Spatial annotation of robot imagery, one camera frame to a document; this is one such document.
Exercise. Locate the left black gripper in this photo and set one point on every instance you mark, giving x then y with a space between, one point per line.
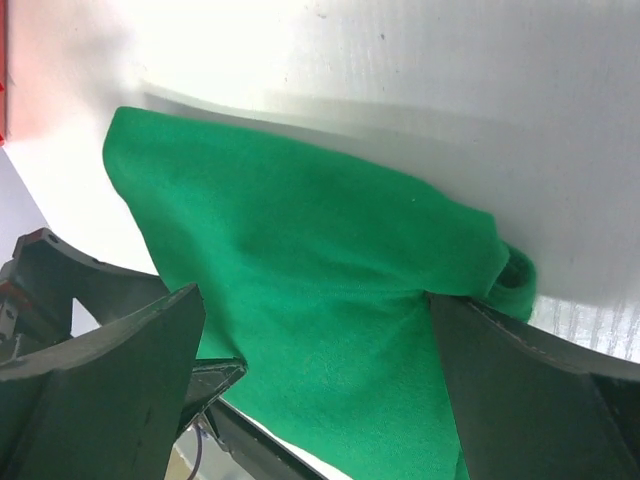
46 276

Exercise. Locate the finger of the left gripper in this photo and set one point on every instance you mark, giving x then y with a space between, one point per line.
210 378

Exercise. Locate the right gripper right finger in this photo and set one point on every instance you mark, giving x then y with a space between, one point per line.
530 405

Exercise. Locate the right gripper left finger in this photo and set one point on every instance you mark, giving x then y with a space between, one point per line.
104 405

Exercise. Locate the green t shirt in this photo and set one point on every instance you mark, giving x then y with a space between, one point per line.
316 267

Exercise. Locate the red plastic bin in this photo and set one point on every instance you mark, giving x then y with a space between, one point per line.
3 70

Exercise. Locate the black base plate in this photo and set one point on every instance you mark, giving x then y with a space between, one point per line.
255 451

